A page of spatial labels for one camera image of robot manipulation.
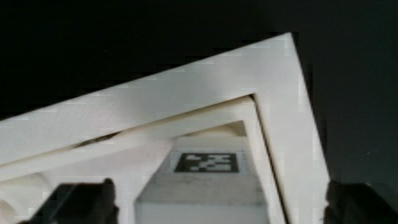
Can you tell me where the white square tabletop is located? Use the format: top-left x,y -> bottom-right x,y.
0,97 -> 285,224

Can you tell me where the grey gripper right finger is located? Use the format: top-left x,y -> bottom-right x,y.
323,181 -> 398,224

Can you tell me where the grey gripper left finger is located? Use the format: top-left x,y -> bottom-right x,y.
19,178 -> 118,224

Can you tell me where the white leg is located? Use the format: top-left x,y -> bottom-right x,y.
133,134 -> 268,224

